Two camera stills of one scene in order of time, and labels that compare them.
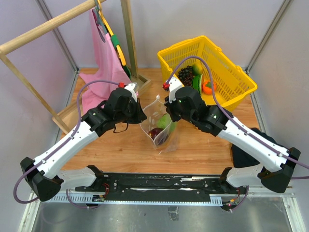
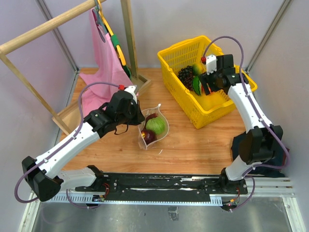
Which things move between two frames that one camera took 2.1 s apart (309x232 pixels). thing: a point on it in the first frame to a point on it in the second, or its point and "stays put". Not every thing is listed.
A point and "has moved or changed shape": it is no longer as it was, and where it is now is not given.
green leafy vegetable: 196,83 stays put
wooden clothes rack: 61,119 stays put
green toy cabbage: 165,121 to 156,124
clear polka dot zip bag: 158,125 has moved or changed shape
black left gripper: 140,116 stays put
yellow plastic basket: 231,81 stays put
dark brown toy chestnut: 155,132 to 148,136
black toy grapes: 186,75 stays put
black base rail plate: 161,187 stays put
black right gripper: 169,107 to 205,79
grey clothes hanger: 98,21 stays put
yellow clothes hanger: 105,20 stays put
